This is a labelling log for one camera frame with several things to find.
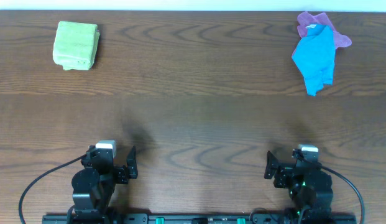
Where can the blue microfiber cloth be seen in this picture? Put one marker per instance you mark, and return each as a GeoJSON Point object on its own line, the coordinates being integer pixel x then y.
{"type": "Point", "coordinates": [314, 56]}

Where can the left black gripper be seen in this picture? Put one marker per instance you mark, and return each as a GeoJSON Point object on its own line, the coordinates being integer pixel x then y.
{"type": "Point", "coordinates": [120, 173]}

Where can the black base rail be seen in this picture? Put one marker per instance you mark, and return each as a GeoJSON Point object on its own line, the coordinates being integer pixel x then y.
{"type": "Point", "coordinates": [141, 218]}

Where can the folded green cloth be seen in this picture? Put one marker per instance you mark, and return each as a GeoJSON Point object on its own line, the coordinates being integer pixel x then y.
{"type": "Point", "coordinates": [75, 45]}

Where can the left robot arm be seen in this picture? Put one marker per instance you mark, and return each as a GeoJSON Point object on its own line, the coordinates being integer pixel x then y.
{"type": "Point", "coordinates": [94, 186]}

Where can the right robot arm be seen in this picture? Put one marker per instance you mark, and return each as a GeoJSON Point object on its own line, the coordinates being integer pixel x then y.
{"type": "Point", "coordinates": [308, 186]}

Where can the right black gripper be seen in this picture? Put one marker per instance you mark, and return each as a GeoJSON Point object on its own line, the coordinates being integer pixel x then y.
{"type": "Point", "coordinates": [280, 175]}

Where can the purple crumpled cloth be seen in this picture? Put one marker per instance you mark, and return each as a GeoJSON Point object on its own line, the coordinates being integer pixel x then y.
{"type": "Point", "coordinates": [306, 19]}

